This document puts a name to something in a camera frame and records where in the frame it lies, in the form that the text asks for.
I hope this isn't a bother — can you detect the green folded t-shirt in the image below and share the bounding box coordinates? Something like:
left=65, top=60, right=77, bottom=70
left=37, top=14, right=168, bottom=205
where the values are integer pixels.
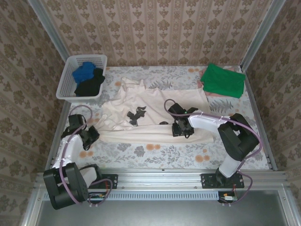
left=200, top=63, right=246, bottom=99

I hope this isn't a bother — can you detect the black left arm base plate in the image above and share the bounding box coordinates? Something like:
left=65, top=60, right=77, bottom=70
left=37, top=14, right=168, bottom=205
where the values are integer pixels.
left=76, top=173, right=119, bottom=190

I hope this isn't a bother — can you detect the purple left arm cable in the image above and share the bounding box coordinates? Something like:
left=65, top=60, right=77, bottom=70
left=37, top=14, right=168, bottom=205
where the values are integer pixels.
left=60, top=105, right=112, bottom=208

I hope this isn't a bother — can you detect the long aluminium mounting rail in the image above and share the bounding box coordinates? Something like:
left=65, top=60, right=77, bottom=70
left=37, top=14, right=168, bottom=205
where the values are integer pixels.
left=35, top=168, right=288, bottom=189

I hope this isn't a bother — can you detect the white plastic laundry basket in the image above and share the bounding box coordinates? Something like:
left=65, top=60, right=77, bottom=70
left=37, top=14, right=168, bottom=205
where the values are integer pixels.
left=55, top=54, right=108, bottom=103

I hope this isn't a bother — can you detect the black t-shirt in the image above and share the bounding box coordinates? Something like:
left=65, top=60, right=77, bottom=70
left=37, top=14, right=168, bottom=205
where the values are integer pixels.
left=74, top=68, right=106, bottom=97

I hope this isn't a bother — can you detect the aluminium corner post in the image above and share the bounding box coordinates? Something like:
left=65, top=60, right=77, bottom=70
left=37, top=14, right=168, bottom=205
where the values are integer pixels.
left=240, top=0, right=286, bottom=71
left=27, top=0, right=69, bottom=55

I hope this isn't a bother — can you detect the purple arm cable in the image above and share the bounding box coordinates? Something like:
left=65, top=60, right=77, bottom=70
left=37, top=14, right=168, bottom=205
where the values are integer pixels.
left=164, top=98, right=263, bottom=208
left=60, top=105, right=112, bottom=208

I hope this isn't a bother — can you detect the floral tablecloth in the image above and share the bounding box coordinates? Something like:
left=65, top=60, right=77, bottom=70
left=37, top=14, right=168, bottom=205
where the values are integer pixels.
left=53, top=65, right=270, bottom=170

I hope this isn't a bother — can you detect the grey steel sheet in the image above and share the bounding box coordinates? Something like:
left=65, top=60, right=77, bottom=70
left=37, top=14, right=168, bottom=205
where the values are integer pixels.
left=35, top=190, right=293, bottom=226

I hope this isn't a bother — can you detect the aluminium lower frame bar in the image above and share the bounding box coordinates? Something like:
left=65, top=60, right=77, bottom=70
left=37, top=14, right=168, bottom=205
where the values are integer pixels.
left=20, top=188, right=44, bottom=226
left=278, top=188, right=298, bottom=226

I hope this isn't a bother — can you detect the pink folded t-shirt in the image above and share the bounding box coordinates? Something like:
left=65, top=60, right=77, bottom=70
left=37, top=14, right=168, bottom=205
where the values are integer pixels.
left=197, top=66, right=237, bottom=98

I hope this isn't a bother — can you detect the cream t-shirt with robot print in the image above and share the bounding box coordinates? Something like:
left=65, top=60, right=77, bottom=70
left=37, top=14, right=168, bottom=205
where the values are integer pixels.
left=96, top=77, right=215, bottom=144

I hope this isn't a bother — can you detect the small green circuit board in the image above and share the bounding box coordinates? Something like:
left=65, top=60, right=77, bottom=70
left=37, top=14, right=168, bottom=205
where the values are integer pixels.
left=87, top=192, right=107, bottom=204
left=218, top=191, right=238, bottom=203

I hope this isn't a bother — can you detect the blue t-shirt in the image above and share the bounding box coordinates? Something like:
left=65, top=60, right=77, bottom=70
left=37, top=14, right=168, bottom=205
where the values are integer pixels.
left=72, top=62, right=97, bottom=84

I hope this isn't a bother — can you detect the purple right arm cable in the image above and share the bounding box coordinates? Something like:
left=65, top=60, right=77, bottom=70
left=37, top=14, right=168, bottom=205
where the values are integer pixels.
left=164, top=98, right=263, bottom=208

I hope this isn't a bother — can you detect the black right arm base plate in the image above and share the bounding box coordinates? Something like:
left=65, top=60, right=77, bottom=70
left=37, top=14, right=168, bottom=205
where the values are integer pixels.
left=200, top=173, right=245, bottom=190

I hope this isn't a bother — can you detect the grey slotted cable duct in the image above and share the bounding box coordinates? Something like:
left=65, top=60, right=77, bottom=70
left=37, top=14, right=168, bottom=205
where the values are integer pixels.
left=43, top=190, right=221, bottom=201

